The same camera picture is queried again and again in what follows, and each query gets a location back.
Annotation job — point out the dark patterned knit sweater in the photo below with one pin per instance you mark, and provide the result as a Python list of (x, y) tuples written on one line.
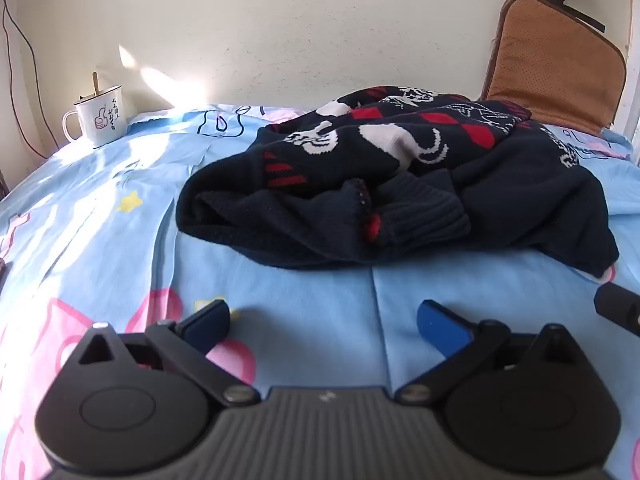
[(525, 200)]

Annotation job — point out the white enamel mug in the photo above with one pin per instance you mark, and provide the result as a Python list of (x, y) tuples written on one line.
[(100, 120)]

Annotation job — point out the wooden stick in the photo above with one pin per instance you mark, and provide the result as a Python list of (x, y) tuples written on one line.
[(95, 84)]

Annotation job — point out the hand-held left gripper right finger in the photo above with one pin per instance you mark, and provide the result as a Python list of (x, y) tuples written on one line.
[(442, 327)]

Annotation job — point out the light blue printed bed sheet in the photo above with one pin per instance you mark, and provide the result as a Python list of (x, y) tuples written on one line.
[(100, 210)]

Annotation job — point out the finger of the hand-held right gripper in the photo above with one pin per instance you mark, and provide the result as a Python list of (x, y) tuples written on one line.
[(617, 307)]

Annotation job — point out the brown seat cushion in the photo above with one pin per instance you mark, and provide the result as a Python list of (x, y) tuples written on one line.
[(550, 60)]

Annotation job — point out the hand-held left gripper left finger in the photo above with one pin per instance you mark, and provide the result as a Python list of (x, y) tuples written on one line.
[(205, 325)]

